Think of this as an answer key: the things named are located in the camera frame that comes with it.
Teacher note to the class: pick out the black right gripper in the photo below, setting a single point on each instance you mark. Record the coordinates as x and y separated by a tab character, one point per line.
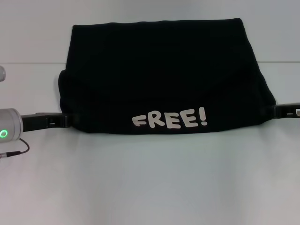
289	110

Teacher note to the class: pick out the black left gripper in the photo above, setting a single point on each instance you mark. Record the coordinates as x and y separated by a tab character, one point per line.
42	122

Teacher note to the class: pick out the black t-shirt with white print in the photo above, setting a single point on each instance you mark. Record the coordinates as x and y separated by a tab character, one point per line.
164	70

